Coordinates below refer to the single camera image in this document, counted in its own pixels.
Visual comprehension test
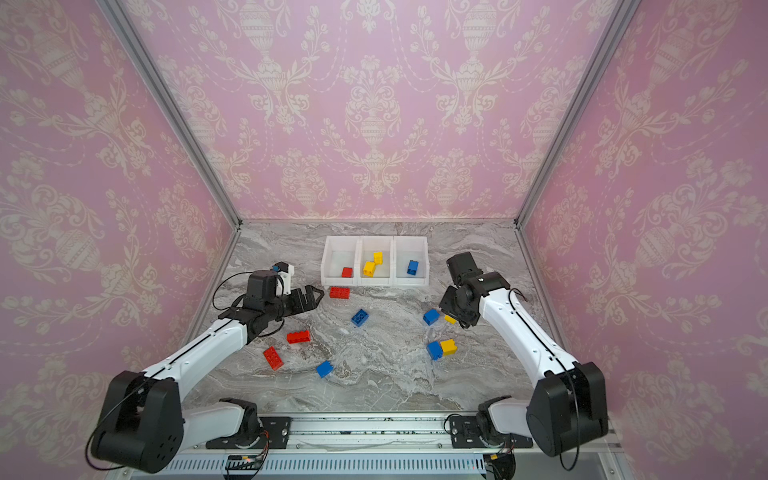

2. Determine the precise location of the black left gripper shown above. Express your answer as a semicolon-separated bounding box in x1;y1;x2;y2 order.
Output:
264;284;325;323

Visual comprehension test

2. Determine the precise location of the blue lego brick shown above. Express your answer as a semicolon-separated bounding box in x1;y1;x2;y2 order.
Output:
406;260;419;276
316;361;334;378
351;309;369;327
426;341;444;361
423;309;440;326

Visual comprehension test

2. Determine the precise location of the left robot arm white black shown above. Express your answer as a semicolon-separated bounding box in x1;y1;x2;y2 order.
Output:
84;263;325;474

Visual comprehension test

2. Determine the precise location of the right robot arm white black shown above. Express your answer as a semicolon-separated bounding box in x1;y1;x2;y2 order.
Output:
440;267;609;457

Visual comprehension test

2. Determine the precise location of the yellow lego beside blue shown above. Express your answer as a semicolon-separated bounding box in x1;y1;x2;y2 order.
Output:
439;339;458;356

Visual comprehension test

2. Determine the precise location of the blue lego brick beside yellow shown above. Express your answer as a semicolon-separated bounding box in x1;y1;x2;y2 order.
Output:
426;341;444;361

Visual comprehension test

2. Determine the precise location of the left white plastic bin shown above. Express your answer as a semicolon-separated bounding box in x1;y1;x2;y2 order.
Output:
320;236;360;288

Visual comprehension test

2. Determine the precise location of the middle white plastic bin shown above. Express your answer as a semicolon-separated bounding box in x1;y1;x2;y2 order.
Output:
354;236;394;287

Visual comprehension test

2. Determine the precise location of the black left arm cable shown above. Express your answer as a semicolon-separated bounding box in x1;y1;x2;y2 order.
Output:
211;271;283;338

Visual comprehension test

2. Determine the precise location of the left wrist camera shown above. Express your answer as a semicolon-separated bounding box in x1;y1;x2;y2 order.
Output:
271;261;295;296

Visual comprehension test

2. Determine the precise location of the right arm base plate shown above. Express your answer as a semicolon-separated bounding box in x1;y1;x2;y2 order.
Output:
443;413;534;451

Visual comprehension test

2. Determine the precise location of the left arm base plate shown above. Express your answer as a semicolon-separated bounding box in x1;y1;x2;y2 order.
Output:
205;416;292;451

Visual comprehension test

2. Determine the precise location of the aluminium front rail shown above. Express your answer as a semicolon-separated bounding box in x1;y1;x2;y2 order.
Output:
107;411;631;480

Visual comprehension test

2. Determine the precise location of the aluminium corner post left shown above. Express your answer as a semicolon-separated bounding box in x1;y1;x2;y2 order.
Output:
96;0;242;230

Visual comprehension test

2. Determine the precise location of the aluminium corner post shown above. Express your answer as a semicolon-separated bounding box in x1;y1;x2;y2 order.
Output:
515;0;641;231
96;0;242;230

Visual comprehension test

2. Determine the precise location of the aluminium corner post right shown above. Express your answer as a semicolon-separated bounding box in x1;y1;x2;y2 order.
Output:
515;0;641;231

